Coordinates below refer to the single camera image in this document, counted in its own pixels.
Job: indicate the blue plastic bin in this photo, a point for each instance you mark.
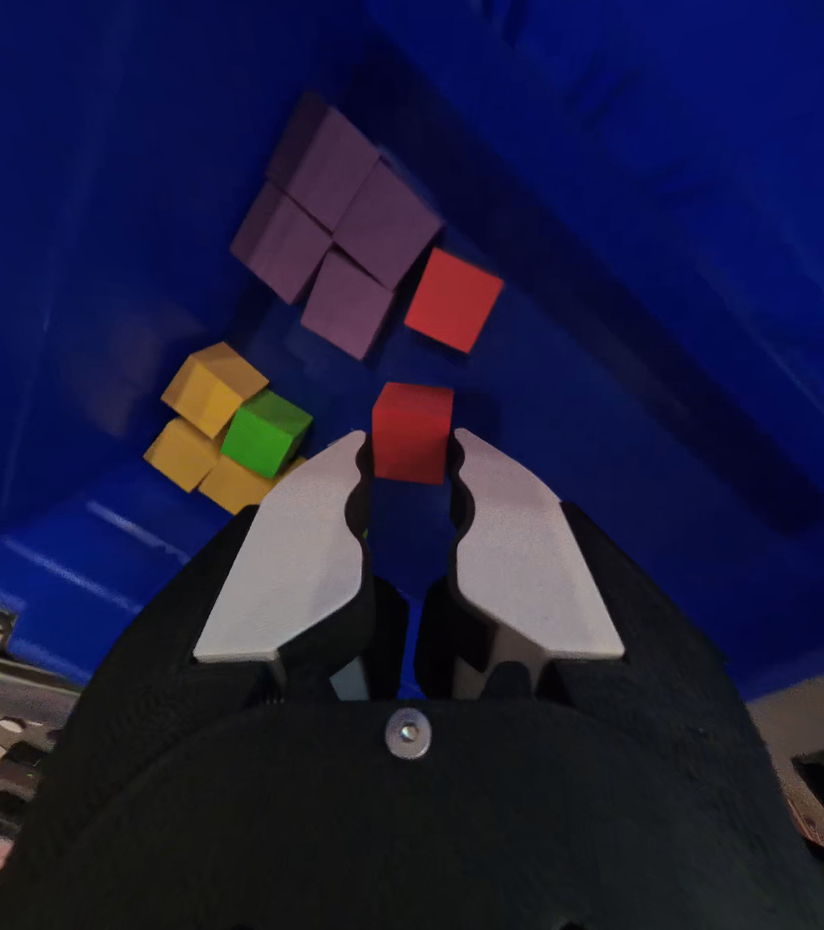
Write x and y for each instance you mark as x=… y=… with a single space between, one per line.
x=637 y=290

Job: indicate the purple wooden cube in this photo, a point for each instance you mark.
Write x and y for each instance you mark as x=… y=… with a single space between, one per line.
x=328 y=160
x=390 y=225
x=281 y=243
x=350 y=305

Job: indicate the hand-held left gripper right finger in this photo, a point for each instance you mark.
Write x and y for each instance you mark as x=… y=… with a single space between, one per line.
x=539 y=567

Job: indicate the green wooden cube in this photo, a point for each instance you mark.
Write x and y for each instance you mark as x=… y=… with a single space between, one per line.
x=267 y=434

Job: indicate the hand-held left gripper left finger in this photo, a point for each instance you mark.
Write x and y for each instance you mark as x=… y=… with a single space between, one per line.
x=285 y=567

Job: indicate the yellow wooden cube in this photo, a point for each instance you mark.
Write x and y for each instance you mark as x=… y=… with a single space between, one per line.
x=212 y=389
x=241 y=487
x=181 y=454

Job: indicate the red wooden cube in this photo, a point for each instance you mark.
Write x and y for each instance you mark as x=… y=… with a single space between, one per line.
x=412 y=432
x=454 y=301

